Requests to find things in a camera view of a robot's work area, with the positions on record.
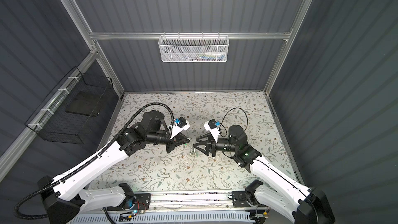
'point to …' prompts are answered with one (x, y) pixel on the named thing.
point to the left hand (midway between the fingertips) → (189, 139)
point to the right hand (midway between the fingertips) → (197, 145)
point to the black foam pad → (87, 103)
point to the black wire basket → (68, 113)
